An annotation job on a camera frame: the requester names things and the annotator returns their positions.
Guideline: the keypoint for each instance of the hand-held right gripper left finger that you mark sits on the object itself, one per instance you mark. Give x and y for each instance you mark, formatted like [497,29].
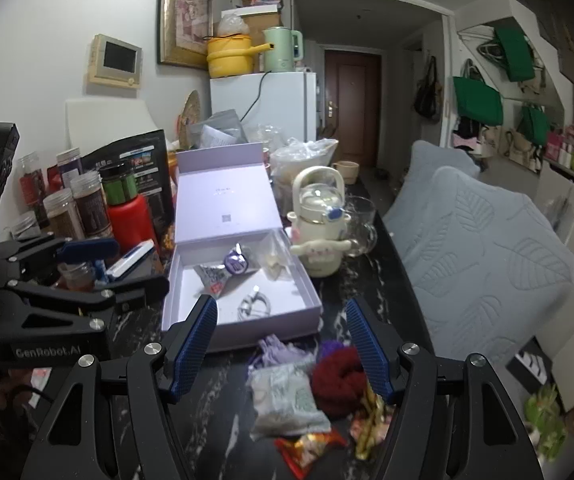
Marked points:
[194,347]

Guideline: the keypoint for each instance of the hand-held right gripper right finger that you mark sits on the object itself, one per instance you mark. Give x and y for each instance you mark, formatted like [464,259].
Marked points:
[367,352]

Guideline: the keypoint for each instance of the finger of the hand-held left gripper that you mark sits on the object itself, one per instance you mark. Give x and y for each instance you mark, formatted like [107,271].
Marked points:
[89,249]
[142,290]

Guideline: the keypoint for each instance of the red cartoon snack packet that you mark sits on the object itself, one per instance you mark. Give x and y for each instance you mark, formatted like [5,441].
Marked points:
[312,449]

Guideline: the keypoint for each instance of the lavender gift box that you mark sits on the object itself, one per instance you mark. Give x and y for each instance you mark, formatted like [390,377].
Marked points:
[222,195]

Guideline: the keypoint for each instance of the white and blue thermometer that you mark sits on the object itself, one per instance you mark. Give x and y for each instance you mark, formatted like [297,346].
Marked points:
[129,260]

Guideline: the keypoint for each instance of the brown spice jar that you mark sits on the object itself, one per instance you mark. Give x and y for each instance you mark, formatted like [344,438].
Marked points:
[92,207]

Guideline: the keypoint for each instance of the clear jar with tan contents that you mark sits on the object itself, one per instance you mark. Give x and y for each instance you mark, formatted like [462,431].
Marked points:
[62,217]

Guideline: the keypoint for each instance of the clear jar with red contents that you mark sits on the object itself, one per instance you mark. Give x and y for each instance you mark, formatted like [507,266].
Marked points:
[33,185]

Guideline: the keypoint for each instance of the small clear jar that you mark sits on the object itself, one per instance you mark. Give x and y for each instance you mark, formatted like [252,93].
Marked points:
[23,225]

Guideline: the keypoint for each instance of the red bottle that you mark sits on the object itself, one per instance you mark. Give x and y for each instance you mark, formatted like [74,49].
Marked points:
[132,222]

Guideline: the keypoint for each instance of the gold wrapped candies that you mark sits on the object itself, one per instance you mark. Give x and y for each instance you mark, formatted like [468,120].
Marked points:
[369,420]

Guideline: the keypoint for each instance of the silver triangular packet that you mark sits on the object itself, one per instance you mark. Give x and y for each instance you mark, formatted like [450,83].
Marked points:
[212,280]

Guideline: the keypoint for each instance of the purple label jar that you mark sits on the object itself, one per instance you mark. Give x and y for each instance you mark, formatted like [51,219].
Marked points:
[69,167]

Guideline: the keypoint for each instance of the clear packet with green print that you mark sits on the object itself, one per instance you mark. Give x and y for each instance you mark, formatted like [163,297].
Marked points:
[287,400]

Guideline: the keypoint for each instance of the purple round candy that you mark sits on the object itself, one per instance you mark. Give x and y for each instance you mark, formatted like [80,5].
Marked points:
[237,260]

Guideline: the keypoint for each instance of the black printed pouch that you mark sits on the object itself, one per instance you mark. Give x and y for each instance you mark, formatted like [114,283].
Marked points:
[152,170]

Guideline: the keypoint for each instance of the small clear packet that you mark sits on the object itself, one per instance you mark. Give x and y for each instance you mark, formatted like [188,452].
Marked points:
[274,260]

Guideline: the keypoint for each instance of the orange packet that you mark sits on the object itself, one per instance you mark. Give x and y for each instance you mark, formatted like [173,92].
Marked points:
[172,160]

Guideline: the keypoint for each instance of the clear glass mug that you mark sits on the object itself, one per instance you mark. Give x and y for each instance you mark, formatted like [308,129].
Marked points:
[362,225]

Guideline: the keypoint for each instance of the cream cartoon water bottle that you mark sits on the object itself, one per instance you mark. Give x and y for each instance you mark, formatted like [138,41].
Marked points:
[317,230]

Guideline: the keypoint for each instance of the large grey leaf-pattern cushion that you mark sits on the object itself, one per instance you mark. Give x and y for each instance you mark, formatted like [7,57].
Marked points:
[487,270]

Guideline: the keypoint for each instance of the black box with white stripes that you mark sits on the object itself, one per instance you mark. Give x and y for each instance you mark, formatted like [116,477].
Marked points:
[529,365]

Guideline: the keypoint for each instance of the woven straw fan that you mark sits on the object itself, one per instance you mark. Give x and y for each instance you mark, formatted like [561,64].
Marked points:
[189,115]

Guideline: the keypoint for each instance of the small grey leaf-pattern cushion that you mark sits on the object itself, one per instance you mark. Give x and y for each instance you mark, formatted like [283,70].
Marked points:
[422,180]

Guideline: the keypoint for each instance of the beige cup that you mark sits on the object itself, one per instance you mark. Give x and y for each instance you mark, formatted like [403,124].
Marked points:
[346,172]

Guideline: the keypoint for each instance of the grey plastic mailer bag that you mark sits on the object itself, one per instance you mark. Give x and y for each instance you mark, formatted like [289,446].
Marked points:
[222,125]

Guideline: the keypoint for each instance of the green plant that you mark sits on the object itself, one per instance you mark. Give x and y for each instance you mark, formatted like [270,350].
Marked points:
[547,420]

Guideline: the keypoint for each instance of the clear plastic bag of goods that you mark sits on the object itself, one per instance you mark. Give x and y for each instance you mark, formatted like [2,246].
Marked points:
[302,157]

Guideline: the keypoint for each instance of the white mini fridge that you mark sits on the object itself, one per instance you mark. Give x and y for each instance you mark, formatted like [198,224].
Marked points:
[277,105]

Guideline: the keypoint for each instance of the yellow cooking pot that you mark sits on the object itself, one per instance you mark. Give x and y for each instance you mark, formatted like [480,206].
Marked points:
[229,57]

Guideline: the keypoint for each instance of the brown door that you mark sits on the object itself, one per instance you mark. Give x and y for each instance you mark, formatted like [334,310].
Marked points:
[352,105]

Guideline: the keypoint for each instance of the gold framed picture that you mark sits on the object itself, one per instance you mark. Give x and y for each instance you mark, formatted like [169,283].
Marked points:
[184,15]

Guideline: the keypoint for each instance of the clear bag on pot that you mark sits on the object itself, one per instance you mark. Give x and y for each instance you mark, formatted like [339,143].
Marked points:
[229,25]

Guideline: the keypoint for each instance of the black hanging bag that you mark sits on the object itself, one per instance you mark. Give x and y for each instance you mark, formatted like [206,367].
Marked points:
[427,95]

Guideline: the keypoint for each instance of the large green tote bag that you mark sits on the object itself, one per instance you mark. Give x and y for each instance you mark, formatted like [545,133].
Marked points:
[477,102]

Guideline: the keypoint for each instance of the light green electric kettle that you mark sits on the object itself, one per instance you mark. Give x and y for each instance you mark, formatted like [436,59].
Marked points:
[279,50]

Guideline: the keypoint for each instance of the small green tote bag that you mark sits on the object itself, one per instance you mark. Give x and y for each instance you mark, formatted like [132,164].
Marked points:
[534,127]

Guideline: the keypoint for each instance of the cardboard box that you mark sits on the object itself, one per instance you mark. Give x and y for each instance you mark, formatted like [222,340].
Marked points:
[262,27]

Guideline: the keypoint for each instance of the beige wall intercom panel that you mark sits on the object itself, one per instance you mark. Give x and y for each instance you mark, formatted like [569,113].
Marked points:
[117,62]

